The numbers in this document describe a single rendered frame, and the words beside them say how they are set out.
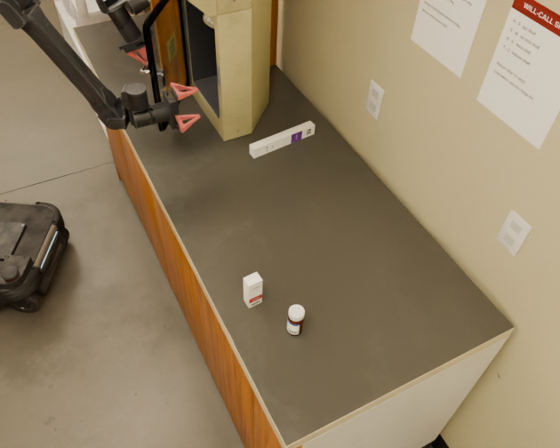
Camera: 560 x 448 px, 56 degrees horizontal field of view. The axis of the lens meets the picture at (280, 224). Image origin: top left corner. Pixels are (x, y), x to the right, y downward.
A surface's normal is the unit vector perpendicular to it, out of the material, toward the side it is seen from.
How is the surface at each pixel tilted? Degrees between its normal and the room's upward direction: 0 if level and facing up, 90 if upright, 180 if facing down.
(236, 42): 90
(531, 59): 90
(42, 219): 0
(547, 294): 90
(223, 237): 0
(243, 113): 90
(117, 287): 0
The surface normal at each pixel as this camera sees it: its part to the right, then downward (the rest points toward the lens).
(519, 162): -0.89, 0.32
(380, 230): 0.04, -0.66
